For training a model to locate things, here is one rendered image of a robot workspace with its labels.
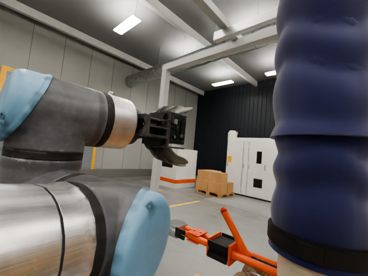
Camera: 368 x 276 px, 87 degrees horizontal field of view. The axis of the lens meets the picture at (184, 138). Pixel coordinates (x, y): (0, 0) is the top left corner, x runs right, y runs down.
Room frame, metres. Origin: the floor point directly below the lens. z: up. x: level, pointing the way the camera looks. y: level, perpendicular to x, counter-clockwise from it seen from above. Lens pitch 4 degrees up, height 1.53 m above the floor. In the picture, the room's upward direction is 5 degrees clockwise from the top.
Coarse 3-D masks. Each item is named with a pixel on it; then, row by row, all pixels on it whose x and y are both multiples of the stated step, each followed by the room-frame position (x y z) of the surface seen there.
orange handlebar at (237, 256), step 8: (192, 232) 0.73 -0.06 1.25; (200, 232) 0.73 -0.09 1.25; (192, 240) 0.72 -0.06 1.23; (200, 240) 0.69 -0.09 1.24; (232, 256) 0.61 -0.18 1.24; (240, 256) 0.60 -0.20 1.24; (256, 256) 0.61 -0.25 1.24; (248, 264) 0.58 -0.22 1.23; (256, 264) 0.57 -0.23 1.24; (264, 264) 0.56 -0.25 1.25; (264, 272) 0.55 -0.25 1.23; (272, 272) 0.54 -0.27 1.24
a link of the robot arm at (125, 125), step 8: (112, 96) 0.30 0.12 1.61; (120, 104) 0.30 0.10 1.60; (128, 104) 0.32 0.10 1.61; (120, 112) 0.30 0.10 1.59; (128, 112) 0.31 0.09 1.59; (136, 112) 0.32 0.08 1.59; (120, 120) 0.30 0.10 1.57; (128, 120) 0.31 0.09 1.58; (136, 120) 0.32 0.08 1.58; (120, 128) 0.30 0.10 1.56; (128, 128) 0.31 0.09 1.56; (112, 136) 0.30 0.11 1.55; (120, 136) 0.31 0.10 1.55; (128, 136) 0.32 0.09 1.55; (104, 144) 0.31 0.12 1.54; (112, 144) 0.31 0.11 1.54; (120, 144) 0.32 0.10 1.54; (128, 144) 0.33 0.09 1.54
